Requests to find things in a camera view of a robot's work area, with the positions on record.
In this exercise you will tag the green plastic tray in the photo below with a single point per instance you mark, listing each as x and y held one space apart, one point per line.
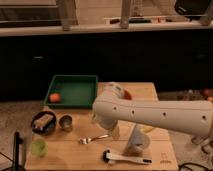
76 91

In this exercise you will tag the white black dish brush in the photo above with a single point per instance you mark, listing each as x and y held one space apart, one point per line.
109 157

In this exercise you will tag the orange fruit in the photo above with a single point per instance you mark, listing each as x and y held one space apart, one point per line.
55 98

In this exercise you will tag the light green plastic cup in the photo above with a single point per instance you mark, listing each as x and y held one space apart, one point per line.
38 148

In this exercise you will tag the dark bowl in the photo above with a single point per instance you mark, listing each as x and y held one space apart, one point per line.
49 128

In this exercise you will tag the black stand with cable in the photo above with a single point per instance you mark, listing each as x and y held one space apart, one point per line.
15 160

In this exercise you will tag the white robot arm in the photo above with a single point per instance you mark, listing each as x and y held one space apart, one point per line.
190 117

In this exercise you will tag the beige sponge block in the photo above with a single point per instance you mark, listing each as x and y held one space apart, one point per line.
43 121

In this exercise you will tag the small metal cup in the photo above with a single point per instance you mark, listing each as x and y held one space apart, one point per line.
65 123

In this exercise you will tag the grey cone funnel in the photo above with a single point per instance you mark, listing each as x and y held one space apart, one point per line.
138 141

